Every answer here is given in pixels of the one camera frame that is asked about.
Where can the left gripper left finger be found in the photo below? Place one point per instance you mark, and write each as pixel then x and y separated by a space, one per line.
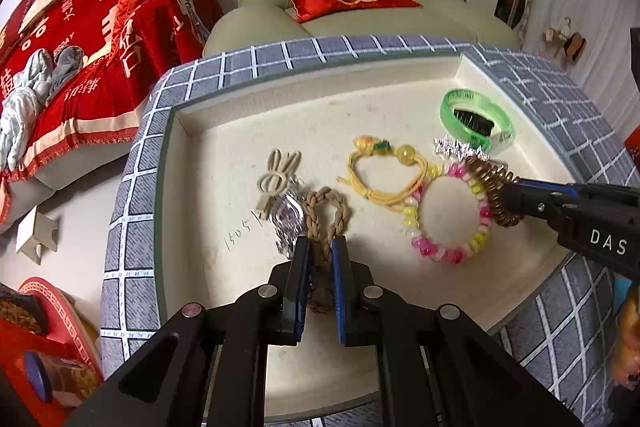
pixel 207 366

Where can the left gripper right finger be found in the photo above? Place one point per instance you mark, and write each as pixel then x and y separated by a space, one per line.
pixel 436 367

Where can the green translucent bangle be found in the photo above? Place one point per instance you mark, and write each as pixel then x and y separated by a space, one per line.
pixel 503 133

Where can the black comb clip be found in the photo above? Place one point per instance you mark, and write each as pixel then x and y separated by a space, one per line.
pixel 474 121

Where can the pink yellow spiral tie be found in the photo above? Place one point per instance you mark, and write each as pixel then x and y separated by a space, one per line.
pixel 448 219

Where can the silver star hair clip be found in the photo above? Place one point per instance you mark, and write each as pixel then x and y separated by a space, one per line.
pixel 459 150

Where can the beige bow crystal clip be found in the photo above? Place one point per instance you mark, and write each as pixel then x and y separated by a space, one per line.
pixel 274 181

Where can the teal jewelry tray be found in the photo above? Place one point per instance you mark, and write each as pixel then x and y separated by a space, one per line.
pixel 210 247

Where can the operator hand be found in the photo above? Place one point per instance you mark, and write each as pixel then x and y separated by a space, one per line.
pixel 625 361

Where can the grey grid tablecloth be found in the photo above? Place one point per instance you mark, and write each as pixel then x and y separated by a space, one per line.
pixel 563 333

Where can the grey white clothes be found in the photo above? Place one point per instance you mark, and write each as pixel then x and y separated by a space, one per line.
pixel 34 89

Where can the red blanket sofa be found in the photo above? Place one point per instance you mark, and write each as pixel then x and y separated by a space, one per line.
pixel 128 45

